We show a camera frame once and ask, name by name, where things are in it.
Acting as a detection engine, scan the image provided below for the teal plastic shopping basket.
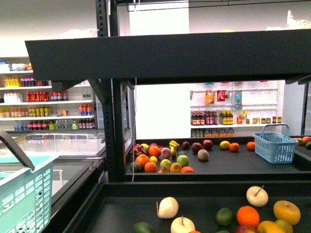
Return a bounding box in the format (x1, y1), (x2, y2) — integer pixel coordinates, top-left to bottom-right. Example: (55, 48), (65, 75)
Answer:
(0, 155), (58, 233)

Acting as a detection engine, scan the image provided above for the sauce shelf unit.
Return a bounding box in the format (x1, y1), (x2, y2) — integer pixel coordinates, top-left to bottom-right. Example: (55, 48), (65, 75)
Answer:
(189, 80), (285, 138)

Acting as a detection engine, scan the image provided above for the far yellow lemon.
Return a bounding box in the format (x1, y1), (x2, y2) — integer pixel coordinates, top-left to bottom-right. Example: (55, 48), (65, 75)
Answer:
(220, 141), (230, 150)

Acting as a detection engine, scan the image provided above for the drinks shelf unit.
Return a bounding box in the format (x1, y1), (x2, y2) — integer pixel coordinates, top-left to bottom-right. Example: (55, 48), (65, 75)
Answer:
(0, 56), (97, 132)

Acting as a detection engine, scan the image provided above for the yellow star fruit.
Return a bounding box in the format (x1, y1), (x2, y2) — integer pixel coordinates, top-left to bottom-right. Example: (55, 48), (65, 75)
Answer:
(169, 140), (179, 157)

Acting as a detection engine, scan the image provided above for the far big orange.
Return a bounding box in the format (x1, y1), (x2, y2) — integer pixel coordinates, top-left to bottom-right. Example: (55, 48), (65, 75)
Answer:
(149, 145), (161, 158)

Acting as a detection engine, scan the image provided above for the dragon fruit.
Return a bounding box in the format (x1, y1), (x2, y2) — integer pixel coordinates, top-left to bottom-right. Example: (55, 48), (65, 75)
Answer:
(130, 144), (147, 157)

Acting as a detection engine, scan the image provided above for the far dark red apple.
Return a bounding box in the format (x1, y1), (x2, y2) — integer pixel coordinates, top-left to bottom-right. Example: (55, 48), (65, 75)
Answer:
(191, 142), (203, 154)

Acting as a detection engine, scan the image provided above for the far green apple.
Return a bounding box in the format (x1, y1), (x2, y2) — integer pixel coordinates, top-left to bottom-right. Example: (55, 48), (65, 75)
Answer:
(176, 155), (190, 167)

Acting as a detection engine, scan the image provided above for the far peach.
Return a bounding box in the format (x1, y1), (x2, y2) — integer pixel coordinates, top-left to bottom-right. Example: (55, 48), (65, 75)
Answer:
(197, 149), (209, 161)

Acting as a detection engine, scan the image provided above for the far black display tray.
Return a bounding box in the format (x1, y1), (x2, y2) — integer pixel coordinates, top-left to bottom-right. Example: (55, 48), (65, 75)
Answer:
(126, 137), (311, 182)

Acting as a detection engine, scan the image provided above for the black display tray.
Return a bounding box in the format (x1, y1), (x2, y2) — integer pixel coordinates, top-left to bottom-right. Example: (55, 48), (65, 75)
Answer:
(126, 137), (311, 182)
(64, 181), (311, 233)

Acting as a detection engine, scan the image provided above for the far orange mandarin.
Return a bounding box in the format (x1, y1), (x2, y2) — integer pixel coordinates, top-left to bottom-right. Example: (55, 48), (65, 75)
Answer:
(229, 143), (240, 152)

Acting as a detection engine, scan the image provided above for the glass top freezer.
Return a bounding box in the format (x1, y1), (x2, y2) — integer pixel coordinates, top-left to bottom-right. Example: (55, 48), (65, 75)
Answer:
(0, 130), (107, 209)

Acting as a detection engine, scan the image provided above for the white pear left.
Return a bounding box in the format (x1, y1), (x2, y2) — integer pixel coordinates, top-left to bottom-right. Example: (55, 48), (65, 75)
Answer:
(156, 197), (179, 219)

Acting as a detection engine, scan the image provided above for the near black display tray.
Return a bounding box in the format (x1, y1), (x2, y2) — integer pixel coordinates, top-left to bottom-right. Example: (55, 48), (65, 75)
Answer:
(64, 181), (311, 233)

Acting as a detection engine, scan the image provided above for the far orange by basket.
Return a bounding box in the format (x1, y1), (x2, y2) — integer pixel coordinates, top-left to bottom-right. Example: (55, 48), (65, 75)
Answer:
(246, 141), (256, 151)

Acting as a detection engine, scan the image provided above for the white pear front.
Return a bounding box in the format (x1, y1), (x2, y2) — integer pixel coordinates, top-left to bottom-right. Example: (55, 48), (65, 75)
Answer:
(171, 216), (196, 233)

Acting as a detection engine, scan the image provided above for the dark green avocado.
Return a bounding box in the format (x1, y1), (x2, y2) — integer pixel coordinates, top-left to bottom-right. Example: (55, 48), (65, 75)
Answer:
(133, 222), (156, 233)

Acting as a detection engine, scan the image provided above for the green lime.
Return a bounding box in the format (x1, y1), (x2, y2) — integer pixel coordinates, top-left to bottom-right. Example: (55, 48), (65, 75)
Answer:
(216, 208), (233, 227)

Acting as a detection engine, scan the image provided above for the blue plastic basket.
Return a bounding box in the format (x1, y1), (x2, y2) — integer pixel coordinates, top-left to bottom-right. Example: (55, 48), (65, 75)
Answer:
(253, 123), (298, 164)

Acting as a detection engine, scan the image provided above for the white pear with stem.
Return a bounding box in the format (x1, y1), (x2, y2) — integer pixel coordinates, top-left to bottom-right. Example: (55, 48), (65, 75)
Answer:
(246, 185), (269, 207)

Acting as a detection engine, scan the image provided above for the orange mandarin near tray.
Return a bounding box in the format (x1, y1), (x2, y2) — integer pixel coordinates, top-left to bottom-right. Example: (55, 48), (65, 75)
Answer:
(236, 206), (260, 228)

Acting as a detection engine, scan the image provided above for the orange-yellow persimmon front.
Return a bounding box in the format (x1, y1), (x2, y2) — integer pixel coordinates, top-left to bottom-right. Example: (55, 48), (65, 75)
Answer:
(257, 220), (285, 233)

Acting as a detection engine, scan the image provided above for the yellow-orange persimmon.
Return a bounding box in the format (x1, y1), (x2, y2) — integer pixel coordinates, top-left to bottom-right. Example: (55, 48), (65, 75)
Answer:
(273, 200), (301, 226)

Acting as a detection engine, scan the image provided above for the small green-yellow pear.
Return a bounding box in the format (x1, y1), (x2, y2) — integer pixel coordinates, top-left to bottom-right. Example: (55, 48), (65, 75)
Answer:
(275, 219), (294, 233)

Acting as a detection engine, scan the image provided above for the black shelf upright post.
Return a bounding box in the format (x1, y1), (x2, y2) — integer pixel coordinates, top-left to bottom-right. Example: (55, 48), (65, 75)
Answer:
(89, 79), (136, 182)

